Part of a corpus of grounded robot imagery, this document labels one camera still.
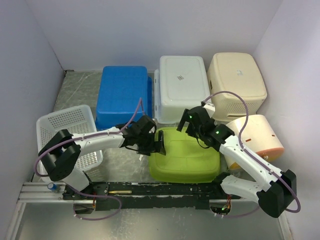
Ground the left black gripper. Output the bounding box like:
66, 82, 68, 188
137, 130, 166, 157

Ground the green plastic tub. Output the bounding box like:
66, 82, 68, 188
148, 127, 221, 184

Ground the white plastic tub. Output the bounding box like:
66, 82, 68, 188
154, 55, 210, 125

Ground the blue plastic tub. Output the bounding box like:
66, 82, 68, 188
95, 66, 152, 130

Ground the beige perforated basket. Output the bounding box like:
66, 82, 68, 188
207, 52, 267, 122

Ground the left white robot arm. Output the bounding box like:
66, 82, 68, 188
38, 115, 166, 200

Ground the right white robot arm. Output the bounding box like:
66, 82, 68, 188
177, 105, 301, 218

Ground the beige round stool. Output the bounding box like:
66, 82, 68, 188
224, 114, 285, 170

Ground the white mesh basket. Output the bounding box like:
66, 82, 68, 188
36, 104, 103, 180

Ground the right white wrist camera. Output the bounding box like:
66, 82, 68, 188
201, 101, 216, 118

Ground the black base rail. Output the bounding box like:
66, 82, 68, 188
62, 182, 227, 211

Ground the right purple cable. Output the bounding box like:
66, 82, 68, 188
201, 91, 302, 219

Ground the purple cable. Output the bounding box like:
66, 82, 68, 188
34, 97, 145, 221
201, 91, 302, 219

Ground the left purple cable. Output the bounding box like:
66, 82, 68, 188
34, 97, 145, 221

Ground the aluminium rail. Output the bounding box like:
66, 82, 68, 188
17, 182, 66, 203

